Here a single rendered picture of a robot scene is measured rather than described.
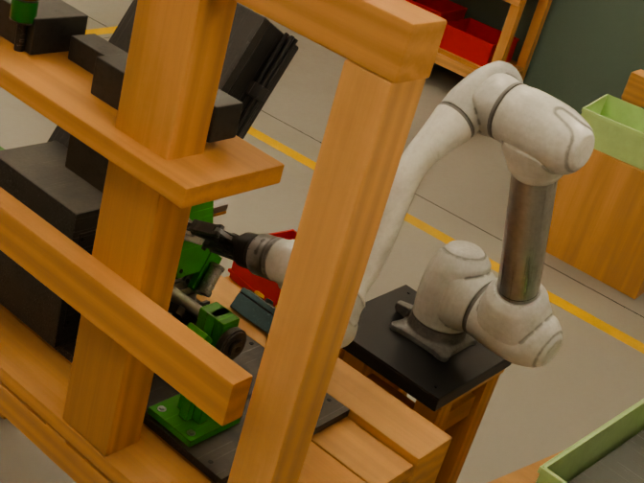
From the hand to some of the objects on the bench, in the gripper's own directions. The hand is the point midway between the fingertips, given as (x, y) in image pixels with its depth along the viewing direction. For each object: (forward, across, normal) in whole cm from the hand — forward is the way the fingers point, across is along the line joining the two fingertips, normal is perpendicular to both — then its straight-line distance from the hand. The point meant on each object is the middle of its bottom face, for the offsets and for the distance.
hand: (188, 231), depth 235 cm
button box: (+5, -45, +3) cm, 45 cm away
